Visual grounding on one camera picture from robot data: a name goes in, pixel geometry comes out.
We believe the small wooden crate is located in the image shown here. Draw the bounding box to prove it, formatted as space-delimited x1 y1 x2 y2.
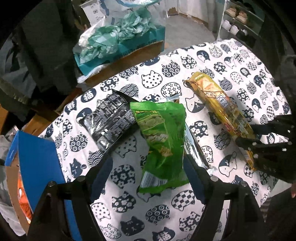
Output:
22 109 59 136

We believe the shoe rack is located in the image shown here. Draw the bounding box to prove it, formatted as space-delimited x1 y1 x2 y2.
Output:
216 1 265 47

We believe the silver wrapped snack bar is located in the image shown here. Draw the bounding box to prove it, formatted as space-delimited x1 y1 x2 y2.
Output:
166 93 213 171

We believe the small black snack packet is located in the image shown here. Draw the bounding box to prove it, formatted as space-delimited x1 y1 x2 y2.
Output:
79 89 137 154

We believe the cat pattern tablecloth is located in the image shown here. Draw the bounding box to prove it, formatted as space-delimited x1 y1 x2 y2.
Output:
41 39 291 240

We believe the blue cardboard box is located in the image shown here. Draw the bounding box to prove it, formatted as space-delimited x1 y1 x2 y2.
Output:
4 131 83 241

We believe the teal plastic bag pile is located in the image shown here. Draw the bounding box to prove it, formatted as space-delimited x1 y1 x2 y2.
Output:
73 7 159 64

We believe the black hanging coat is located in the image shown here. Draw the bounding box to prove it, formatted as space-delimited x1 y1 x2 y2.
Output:
13 1 79 95

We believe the orange Longkang snack bag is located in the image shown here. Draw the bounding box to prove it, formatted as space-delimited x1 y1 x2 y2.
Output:
17 172 33 224

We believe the blue white plastic bag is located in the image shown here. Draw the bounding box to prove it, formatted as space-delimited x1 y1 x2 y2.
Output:
98 0 161 16

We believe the brown cardboard box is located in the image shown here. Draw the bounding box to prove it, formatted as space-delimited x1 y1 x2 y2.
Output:
74 26 166 85

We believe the green snack bag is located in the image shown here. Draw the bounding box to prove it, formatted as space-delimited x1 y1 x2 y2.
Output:
130 101 189 194

